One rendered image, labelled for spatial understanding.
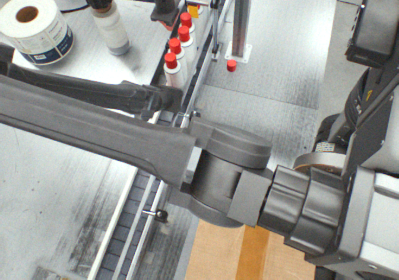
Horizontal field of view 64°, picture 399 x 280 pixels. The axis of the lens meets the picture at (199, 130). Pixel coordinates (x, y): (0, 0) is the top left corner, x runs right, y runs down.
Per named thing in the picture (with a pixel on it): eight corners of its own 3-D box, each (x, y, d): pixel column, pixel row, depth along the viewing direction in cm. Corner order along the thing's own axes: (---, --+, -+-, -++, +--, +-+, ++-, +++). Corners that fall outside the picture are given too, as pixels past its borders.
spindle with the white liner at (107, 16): (113, 34, 120) (82, -37, 93) (135, 38, 119) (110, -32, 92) (103, 52, 117) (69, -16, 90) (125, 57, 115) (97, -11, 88)
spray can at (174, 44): (176, 75, 111) (168, 34, 92) (190, 77, 110) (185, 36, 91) (172, 87, 109) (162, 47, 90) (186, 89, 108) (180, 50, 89)
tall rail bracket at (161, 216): (151, 213, 96) (139, 201, 81) (174, 220, 95) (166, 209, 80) (147, 223, 95) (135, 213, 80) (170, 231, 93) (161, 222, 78)
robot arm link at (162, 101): (157, 116, 82) (163, 95, 80) (133, 108, 82) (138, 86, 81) (165, 112, 88) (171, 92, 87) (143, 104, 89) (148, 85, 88)
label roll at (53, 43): (62, 68, 115) (42, 41, 101) (12, 61, 117) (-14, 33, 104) (81, 26, 123) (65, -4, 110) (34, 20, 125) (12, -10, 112)
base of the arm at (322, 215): (316, 266, 37) (357, 260, 26) (249, 238, 38) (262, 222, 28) (333, 197, 40) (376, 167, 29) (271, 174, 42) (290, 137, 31)
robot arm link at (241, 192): (269, 234, 32) (287, 186, 32) (178, 196, 34) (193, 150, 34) (271, 206, 41) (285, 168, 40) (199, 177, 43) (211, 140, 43)
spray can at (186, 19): (184, 53, 115) (177, 9, 96) (198, 53, 114) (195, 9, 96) (183, 64, 112) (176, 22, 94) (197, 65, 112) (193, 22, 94)
